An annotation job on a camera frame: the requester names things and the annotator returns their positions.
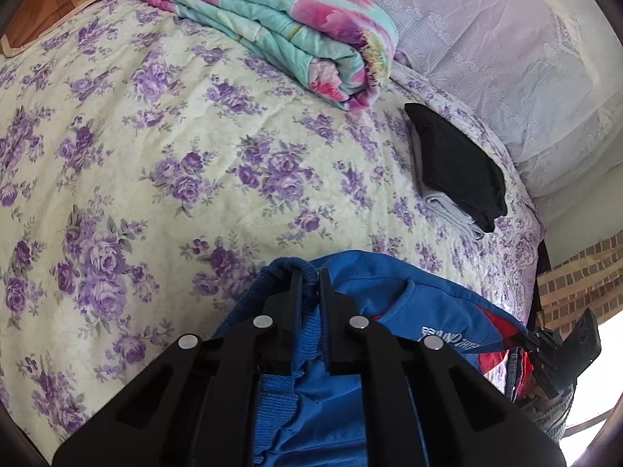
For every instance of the lavender lace covered bedding roll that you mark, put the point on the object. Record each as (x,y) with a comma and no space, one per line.
(544,75)

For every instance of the folded black garment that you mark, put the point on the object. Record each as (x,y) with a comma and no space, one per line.
(453,164)

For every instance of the folded teal pink floral blanket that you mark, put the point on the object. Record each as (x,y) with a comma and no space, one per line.
(341,50)

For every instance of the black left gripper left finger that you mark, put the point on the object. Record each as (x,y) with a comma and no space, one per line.
(195,404)

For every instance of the gloved right hand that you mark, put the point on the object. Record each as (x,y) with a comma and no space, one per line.
(549,415)

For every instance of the red garment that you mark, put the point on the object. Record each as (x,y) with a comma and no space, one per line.
(510,348)

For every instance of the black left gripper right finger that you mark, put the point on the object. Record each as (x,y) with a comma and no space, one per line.
(423,404)

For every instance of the folded grey garment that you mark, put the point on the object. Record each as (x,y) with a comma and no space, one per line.
(440,203)

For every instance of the purple floral bed quilt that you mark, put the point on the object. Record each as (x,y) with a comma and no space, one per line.
(150,167)

